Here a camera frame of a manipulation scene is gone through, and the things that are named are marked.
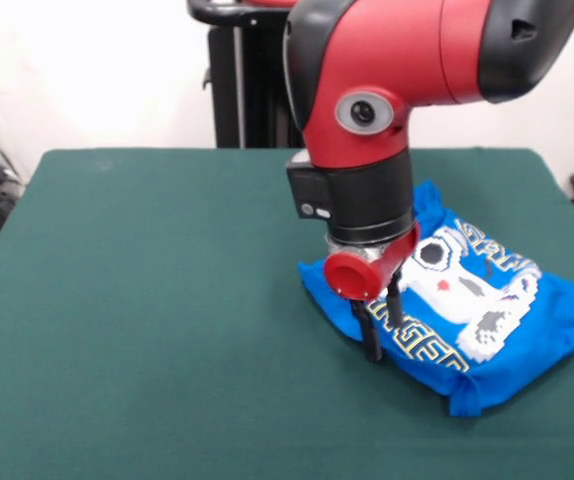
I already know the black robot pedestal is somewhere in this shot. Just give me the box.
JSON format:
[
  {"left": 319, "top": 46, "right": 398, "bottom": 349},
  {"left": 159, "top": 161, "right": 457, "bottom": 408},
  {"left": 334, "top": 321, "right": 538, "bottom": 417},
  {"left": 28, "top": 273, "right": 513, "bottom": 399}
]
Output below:
[{"left": 185, "top": 0, "right": 308, "bottom": 149}]

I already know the blue game-controller print t-shirt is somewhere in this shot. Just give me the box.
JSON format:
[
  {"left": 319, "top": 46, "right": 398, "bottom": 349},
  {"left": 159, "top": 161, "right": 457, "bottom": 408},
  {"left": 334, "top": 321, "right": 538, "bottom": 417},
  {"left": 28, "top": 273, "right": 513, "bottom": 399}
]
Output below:
[{"left": 296, "top": 180, "right": 574, "bottom": 418}]

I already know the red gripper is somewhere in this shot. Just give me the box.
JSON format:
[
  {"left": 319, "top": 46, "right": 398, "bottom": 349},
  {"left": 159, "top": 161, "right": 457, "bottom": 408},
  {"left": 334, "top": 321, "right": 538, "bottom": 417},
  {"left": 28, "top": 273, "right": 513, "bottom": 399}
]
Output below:
[{"left": 322, "top": 222, "right": 421, "bottom": 364}]

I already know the dark green table cloth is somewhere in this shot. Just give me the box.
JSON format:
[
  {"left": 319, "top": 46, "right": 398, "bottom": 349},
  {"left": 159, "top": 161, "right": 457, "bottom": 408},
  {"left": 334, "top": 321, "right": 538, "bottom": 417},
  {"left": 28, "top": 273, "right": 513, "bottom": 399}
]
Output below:
[{"left": 0, "top": 147, "right": 574, "bottom": 480}]

